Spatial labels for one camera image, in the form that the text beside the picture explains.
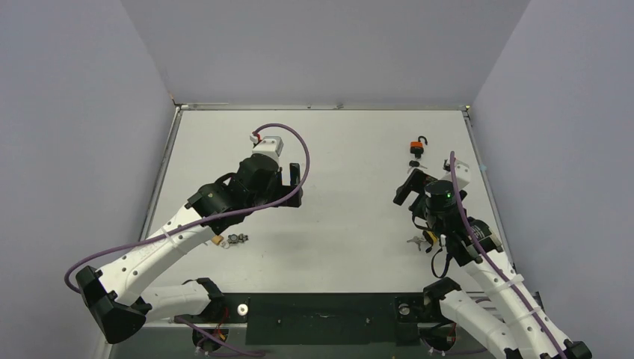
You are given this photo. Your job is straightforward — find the black-headed keys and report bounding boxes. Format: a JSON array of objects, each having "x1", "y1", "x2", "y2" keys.
[{"x1": 408, "y1": 160, "x2": 426, "y2": 169}]

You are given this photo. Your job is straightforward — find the silver keys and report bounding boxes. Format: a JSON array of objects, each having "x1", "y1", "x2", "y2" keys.
[{"x1": 406, "y1": 236, "x2": 425, "y2": 251}]

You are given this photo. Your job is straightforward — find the orange padlock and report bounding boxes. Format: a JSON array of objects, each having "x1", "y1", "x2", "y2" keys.
[{"x1": 410, "y1": 135, "x2": 428, "y2": 159}]

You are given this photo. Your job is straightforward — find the yellow padlock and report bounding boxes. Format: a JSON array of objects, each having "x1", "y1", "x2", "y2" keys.
[{"x1": 422, "y1": 230, "x2": 438, "y2": 253}]

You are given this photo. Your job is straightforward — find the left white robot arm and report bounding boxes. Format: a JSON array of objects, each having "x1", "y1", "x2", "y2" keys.
[{"x1": 76, "y1": 154, "x2": 309, "y2": 344}]

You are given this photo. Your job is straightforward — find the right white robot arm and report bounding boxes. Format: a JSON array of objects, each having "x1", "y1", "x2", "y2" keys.
[{"x1": 393, "y1": 165, "x2": 592, "y2": 358}]

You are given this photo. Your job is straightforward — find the small keys bunch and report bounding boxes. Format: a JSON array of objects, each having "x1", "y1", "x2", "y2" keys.
[{"x1": 220, "y1": 233, "x2": 249, "y2": 249}]

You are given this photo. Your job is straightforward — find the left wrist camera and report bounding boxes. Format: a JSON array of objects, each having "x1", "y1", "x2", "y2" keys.
[{"x1": 250, "y1": 134, "x2": 284, "y2": 164}]

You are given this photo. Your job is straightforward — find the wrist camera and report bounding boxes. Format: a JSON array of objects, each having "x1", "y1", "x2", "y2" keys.
[
  {"x1": 441, "y1": 159, "x2": 471, "y2": 190},
  {"x1": 250, "y1": 134, "x2": 284, "y2": 164}
]

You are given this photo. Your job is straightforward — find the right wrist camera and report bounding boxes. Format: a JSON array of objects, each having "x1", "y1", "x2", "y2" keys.
[{"x1": 441, "y1": 159, "x2": 471, "y2": 190}]

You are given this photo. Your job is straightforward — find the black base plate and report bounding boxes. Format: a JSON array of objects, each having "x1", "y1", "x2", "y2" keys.
[{"x1": 184, "y1": 292, "x2": 456, "y2": 346}]

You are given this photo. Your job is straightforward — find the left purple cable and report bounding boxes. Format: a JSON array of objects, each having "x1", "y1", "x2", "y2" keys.
[{"x1": 64, "y1": 123, "x2": 312, "y2": 294}]

